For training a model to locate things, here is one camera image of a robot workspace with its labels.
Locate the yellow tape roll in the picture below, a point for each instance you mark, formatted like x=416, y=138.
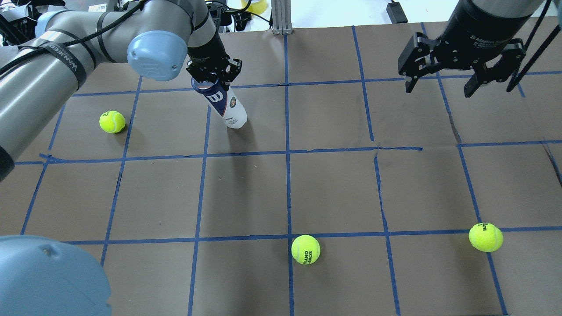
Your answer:
x=255, y=6

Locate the tennis ball middle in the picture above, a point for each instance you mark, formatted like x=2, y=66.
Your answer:
x=305, y=249

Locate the tennis ball near base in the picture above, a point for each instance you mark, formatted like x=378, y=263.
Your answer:
x=112, y=122

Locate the black power adapter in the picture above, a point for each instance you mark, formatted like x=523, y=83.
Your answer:
x=396, y=13

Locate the aluminium frame post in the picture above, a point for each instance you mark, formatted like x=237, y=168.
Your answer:
x=281, y=17

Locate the tennis ball front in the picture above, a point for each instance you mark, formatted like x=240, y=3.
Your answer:
x=486, y=237

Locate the white blue tennis ball can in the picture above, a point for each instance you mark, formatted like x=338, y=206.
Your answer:
x=223, y=100

